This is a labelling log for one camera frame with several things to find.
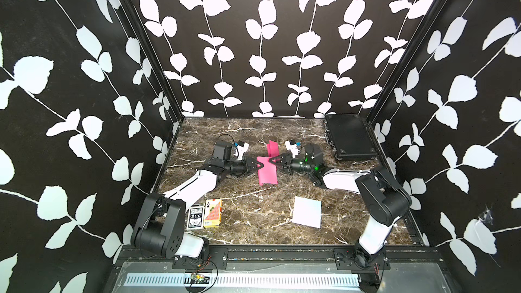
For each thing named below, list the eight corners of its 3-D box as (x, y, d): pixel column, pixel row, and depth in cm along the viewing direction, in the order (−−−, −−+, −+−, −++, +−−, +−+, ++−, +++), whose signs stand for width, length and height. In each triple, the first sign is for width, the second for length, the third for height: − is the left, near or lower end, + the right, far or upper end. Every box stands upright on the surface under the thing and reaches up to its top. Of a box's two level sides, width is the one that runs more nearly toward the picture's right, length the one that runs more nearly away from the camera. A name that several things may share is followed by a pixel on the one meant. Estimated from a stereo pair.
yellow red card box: (202, 227, 83) (200, 226, 81) (207, 200, 90) (206, 198, 89) (220, 227, 83) (219, 226, 81) (223, 200, 90) (223, 199, 89)
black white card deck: (188, 230, 82) (186, 228, 80) (190, 209, 87) (188, 207, 86) (202, 228, 83) (201, 226, 81) (204, 207, 88) (202, 206, 86)
